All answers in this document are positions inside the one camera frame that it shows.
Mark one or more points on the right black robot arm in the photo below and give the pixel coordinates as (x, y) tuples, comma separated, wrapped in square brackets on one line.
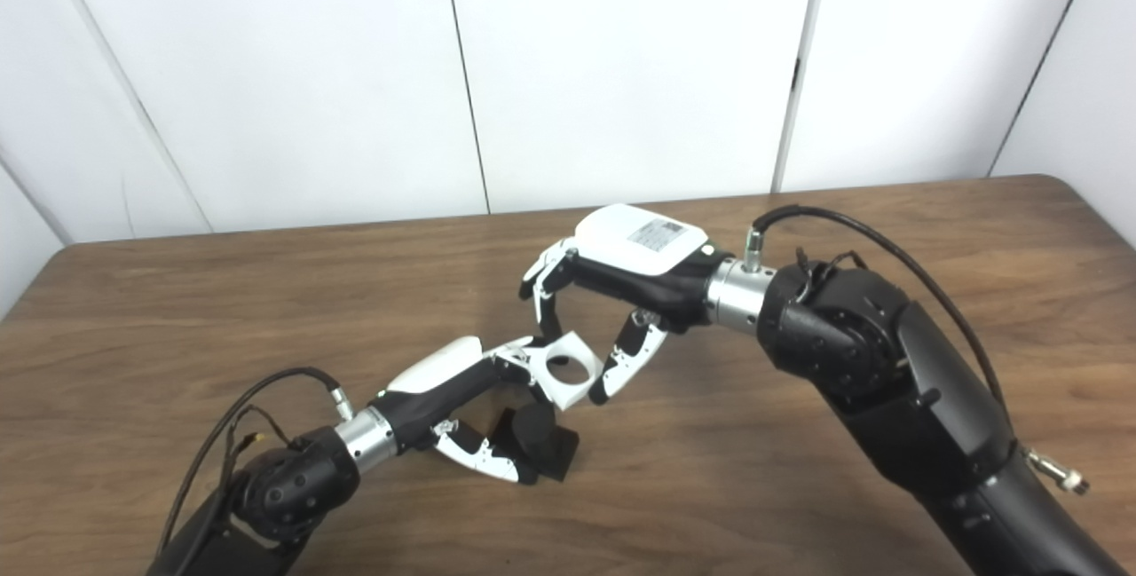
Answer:
[(914, 407)]

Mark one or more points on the white square piece with hole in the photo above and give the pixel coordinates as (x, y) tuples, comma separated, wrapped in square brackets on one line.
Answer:
[(568, 391)]

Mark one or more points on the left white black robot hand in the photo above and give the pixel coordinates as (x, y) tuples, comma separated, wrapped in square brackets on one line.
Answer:
[(435, 381)]

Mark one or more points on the black peg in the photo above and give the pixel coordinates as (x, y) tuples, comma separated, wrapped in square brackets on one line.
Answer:
[(537, 438)]

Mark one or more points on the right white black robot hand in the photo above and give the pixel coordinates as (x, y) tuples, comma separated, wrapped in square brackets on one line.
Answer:
[(639, 248)]

